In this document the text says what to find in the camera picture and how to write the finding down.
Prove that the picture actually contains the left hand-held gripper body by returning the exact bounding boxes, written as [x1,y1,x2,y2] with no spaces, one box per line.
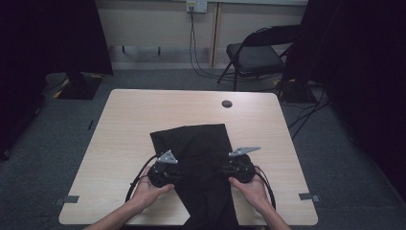
[147,149,180,189]

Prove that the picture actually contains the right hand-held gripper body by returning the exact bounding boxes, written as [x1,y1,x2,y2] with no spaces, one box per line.
[227,146,261,184]

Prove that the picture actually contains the black pants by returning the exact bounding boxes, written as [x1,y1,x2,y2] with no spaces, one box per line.
[149,123,241,230]

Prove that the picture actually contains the person's right hand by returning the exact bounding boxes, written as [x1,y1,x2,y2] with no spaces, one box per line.
[228,173,273,215]

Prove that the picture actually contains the person's left hand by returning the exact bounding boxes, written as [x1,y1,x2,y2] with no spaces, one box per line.
[128,166,176,213]

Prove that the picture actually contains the grey tape strip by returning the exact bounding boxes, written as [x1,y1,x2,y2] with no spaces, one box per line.
[298,192,321,203]
[54,195,80,206]

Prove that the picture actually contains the black folding chair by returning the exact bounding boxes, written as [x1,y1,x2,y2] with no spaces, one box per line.
[217,24,302,92]

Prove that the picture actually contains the dark curtain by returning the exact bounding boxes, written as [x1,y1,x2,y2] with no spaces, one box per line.
[282,0,406,203]
[0,0,115,161]

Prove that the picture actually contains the black floor cables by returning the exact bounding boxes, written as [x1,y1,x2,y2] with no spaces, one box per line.
[286,85,331,140]

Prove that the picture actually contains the black stand base plate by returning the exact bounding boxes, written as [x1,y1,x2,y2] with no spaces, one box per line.
[276,78,318,104]
[56,71,104,101]

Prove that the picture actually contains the black wall socket cable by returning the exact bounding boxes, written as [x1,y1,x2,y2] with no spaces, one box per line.
[188,7,237,81]

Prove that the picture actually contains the white wall socket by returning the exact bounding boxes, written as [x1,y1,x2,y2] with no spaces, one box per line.
[186,0,209,14]

